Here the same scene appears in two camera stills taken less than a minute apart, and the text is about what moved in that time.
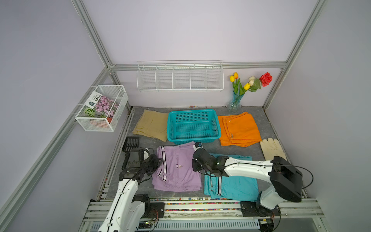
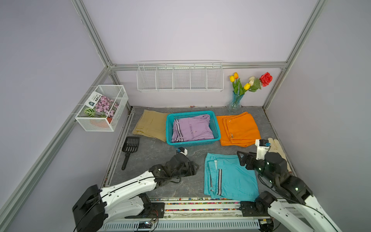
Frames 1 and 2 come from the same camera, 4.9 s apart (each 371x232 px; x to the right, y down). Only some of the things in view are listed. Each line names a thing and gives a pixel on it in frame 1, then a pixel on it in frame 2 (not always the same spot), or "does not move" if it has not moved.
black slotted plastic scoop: x=131 y=142 does not move
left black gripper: x=156 y=161 → x=189 y=166
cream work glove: x=271 y=148 does not move
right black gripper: x=193 y=164 → x=251 y=156
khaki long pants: x=152 y=124 does not move
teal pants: x=237 y=189 does not move
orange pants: x=239 y=129 does not move
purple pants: x=175 y=171 → x=192 y=128
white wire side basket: x=101 y=109 does not move
